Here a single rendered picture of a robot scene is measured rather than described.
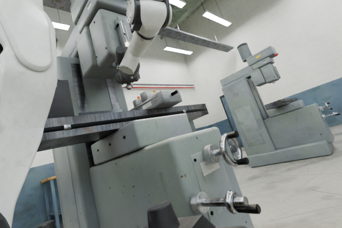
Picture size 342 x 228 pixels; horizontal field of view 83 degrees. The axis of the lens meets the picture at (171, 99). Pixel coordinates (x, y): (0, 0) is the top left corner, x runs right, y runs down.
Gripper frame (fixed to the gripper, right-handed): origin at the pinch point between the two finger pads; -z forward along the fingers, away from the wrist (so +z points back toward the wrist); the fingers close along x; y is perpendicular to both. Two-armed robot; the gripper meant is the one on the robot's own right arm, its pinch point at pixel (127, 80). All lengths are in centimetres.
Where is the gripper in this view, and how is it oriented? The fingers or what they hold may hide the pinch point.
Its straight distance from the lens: 107.3
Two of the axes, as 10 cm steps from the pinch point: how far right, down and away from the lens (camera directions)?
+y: 2.9, 9.3, -2.4
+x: -9.2, 1.9, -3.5
